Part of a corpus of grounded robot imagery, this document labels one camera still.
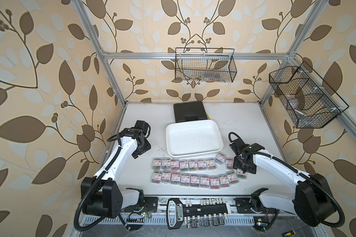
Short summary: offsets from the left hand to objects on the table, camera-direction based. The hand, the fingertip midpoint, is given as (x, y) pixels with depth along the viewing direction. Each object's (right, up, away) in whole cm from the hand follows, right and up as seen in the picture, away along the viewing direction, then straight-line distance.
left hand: (141, 149), depth 81 cm
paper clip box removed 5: (+29, -11, +5) cm, 31 cm away
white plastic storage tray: (+28, +3, +18) cm, 34 cm away
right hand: (+57, -11, +2) cm, 58 cm away
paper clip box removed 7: (+40, -11, +5) cm, 42 cm away
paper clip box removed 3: (+18, -10, +5) cm, 21 cm away
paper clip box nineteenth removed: (+56, -15, +1) cm, 58 cm away
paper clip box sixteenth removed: (+13, -16, +1) cm, 21 cm away
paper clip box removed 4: (+24, -11, +5) cm, 27 cm away
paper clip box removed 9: (+51, -9, +5) cm, 52 cm away
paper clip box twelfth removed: (+30, -17, -1) cm, 34 cm away
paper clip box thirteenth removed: (+35, -18, -1) cm, 39 cm away
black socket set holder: (+37, -29, -10) cm, 48 cm away
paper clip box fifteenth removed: (+46, -18, -1) cm, 49 cm away
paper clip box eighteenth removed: (+8, -16, +1) cm, 18 cm away
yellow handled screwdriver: (+70, -36, -15) cm, 80 cm away
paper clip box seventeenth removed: (+51, -16, -1) cm, 53 cm away
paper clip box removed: (+7, -9, +5) cm, 13 cm away
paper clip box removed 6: (+34, -10, +5) cm, 36 cm away
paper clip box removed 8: (+46, -8, +7) cm, 47 cm away
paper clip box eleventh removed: (+24, -17, -1) cm, 30 cm away
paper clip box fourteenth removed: (+41, -18, -1) cm, 44 cm away
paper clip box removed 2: (+13, -10, +5) cm, 17 cm away
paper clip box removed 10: (+19, -16, 0) cm, 25 cm away
